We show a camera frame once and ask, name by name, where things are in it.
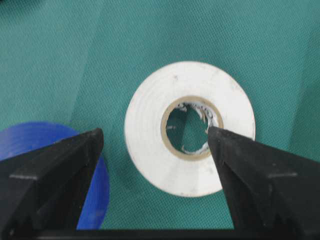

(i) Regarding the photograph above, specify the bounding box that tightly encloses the white tape roll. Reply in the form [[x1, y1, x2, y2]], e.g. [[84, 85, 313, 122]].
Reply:
[[124, 61, 256, 198]]

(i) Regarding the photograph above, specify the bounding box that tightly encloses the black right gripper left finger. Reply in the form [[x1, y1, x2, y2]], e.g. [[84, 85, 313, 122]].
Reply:
[[0, 128, 104, 240]]

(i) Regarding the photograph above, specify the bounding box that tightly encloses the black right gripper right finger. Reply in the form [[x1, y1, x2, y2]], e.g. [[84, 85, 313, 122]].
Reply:
[[208, 126, 320, 240]]

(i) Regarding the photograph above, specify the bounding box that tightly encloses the blue tape roll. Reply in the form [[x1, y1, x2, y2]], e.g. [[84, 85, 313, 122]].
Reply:
[[0, 121, 110, 230]]

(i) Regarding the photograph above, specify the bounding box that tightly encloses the green table cloth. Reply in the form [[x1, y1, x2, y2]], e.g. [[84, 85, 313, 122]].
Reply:
[[0, 0, 320, 229]]

